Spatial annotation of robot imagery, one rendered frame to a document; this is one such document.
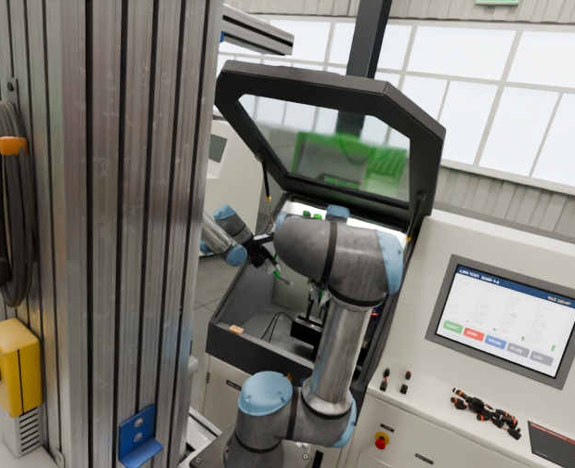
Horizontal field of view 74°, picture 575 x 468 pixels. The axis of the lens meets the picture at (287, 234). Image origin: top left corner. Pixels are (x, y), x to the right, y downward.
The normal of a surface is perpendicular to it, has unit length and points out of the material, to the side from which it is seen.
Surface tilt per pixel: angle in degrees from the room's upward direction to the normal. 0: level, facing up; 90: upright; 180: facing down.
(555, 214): 90
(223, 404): 90
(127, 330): 90
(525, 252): 76
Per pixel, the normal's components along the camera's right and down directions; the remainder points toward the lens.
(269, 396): 0.04, -0.95
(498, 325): -0.38, 0.00
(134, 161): 0.81, 0.32
